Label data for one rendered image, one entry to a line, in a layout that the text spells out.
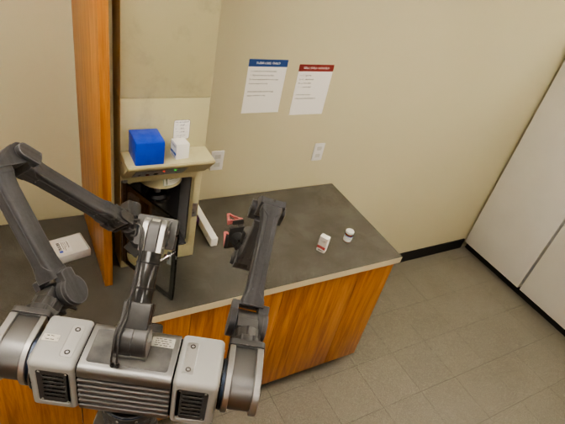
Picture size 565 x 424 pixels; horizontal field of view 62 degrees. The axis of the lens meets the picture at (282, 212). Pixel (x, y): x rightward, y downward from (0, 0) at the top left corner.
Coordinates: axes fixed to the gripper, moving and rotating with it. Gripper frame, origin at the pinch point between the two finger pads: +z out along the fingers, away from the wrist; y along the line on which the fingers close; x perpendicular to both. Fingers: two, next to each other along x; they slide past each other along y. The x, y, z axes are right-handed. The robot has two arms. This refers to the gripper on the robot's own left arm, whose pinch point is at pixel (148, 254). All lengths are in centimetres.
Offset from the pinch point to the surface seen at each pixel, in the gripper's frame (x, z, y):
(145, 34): -18, -61, -41
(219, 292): 14.7, 34.7, -12.4
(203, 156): -3.1, -16.5, -37.9
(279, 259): 19, 51, -46
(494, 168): 59, 159, -253
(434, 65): 15, 39, -196
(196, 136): -10.6, -19.1, -42.2
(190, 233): -10.5, 25.0, -23.1
